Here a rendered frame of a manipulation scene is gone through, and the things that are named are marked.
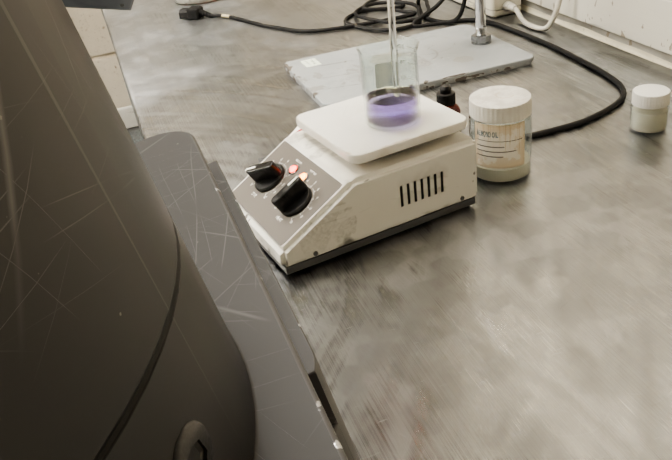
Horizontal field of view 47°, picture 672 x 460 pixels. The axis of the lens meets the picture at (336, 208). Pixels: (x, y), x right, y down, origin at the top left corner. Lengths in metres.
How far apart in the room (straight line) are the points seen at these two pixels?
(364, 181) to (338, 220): 0.04
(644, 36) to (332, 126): 0.52
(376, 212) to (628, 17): 0.55
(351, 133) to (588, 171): 0.25
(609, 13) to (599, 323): 0.63
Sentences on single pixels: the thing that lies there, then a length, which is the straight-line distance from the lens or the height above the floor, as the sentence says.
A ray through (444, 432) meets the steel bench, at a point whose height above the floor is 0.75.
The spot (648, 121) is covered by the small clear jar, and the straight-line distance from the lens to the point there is 0.86.
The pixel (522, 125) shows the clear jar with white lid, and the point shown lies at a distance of 0.75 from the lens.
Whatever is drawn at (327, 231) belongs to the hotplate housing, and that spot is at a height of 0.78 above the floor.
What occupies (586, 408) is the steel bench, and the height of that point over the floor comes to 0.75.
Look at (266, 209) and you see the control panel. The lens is 0.68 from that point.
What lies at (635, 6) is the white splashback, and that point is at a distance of 1.09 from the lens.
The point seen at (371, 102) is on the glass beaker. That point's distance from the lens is 0.67.
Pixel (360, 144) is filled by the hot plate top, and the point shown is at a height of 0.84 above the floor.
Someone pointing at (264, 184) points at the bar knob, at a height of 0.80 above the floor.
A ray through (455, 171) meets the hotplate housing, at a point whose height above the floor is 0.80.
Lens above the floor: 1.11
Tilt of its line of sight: 29 degrees down
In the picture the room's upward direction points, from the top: 7 degrees counter-clockwise
